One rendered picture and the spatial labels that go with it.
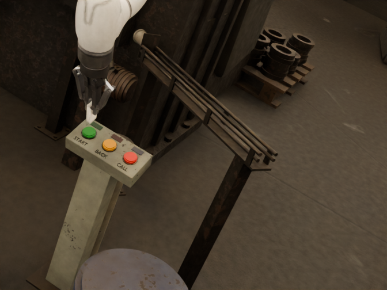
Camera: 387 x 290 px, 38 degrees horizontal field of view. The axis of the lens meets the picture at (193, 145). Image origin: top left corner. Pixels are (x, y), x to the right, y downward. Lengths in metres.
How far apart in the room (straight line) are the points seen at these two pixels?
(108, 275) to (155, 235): 0.87
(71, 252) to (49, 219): 0.40
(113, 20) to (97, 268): 0.64
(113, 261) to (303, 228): 1.47
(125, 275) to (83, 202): 0.33
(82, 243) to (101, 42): 0.73
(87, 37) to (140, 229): 1.17
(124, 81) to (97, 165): 0.65
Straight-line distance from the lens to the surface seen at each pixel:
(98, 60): 1.43
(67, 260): 1.93
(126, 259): 1.58
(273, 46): 3.93
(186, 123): 3.03
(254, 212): 2.76
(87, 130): 1.69
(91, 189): 1.73
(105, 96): 1.52
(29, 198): 2.35
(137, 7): 1.46
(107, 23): 1.35
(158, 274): 1.58
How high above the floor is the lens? 1.50
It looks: 30 degrees down
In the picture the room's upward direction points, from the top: 24 degrees clockwise
